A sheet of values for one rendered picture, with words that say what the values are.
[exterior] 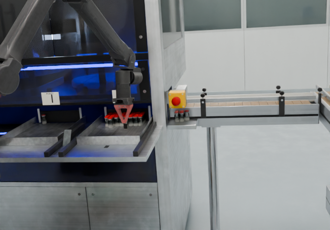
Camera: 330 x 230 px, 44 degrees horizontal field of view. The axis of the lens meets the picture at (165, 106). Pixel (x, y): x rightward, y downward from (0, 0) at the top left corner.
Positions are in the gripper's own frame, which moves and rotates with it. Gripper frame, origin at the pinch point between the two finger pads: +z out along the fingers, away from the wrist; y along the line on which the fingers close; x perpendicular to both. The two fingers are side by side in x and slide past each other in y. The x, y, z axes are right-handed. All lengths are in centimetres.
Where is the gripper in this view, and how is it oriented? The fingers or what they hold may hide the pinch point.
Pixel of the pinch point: (123, 121)
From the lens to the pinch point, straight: 161.3
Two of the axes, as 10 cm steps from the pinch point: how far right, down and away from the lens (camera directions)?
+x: -9.9, 0.2, 1.5
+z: 0.2, 10.0, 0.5
